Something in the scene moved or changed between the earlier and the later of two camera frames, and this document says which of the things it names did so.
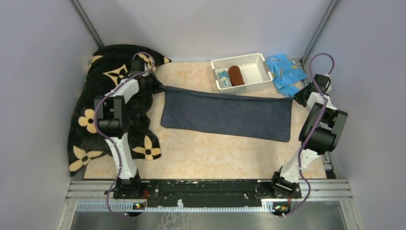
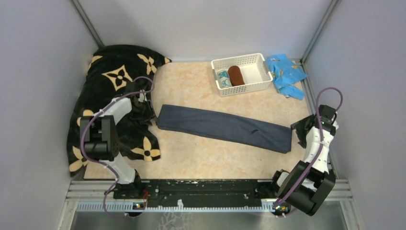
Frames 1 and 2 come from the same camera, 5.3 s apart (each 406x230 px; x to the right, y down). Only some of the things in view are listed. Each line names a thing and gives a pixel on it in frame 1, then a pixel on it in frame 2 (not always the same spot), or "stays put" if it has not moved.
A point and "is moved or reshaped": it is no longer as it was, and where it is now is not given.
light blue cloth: [286, 73] stays put
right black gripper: [297, 96] → [298, 126]
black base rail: [206, 191] stays put
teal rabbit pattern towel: [223, 79] stays put
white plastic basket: [241, 74] stays put
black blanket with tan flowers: [107, 66] stays put
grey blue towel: [249, 116] is moved or reshaped
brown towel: [235, 75] stays put
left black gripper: [158, 87] → [150, 114]
